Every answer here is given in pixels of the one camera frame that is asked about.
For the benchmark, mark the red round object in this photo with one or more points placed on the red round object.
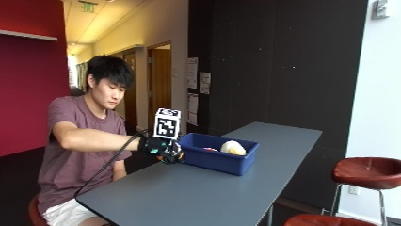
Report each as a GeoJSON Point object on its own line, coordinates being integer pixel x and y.
{"type": "Point", "coordinates": [210, 149]}

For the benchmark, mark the blue plastic bin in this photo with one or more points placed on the blue plastic bin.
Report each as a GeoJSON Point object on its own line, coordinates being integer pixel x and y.
{"type": "Point", "coordinates": [213, 158]}

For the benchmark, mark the white marker cube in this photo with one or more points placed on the white marker cube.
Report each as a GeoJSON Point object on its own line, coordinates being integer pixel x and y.
{"type": "Point", "coordinates": [166, 124]}

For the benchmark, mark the white and yellow soft toy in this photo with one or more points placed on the white and yellow soft toy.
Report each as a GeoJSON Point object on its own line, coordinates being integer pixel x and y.
{"type": "Point", "coordinates": [233, 148]}

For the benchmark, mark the white paper notice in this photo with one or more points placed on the white paper notice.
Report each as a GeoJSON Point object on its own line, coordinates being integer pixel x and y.
{"type": "Point", "coordinates": [191, 72]}
{"type": "Point", "coordinates": [191, 109]}
{"type": "Point", "coordinates": [205, 83]}

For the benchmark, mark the wooden door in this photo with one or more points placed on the wooden door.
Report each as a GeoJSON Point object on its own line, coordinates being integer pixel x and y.
{"type": "Point", "coordinates": [159, 84]}

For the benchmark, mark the the person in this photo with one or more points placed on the the person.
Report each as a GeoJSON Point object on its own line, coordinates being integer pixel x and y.
{"type": "Point", "coordinates": [70, 157]}

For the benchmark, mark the red leather bar stool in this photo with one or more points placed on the red leather bar stool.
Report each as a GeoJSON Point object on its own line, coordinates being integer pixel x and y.
{"type": "Point", "coordinates": [35, 215]}
{"type": "Point", "coordinates": [325, 220]}
{"type": "Point", "coordinates": [367, 172]}

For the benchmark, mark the green exit sign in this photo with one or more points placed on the green exit sign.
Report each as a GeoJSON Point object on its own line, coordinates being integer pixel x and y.
{"type": "Point", "coordinates": [87, 7]}

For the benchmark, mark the white wall outlet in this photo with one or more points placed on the white wall outlet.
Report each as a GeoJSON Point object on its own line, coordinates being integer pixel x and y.
{"type": "Point", "coordinates": [353, 189]}

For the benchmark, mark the white wall shelf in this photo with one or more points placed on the white wall shelf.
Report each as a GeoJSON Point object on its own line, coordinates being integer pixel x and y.
{"type": "Point", "coordinates": [27, 35]}

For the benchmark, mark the grey wall fixture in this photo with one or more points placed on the grey wall fixture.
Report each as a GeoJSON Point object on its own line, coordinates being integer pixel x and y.
{"type": "Point", "coordinates": [379, 8]}

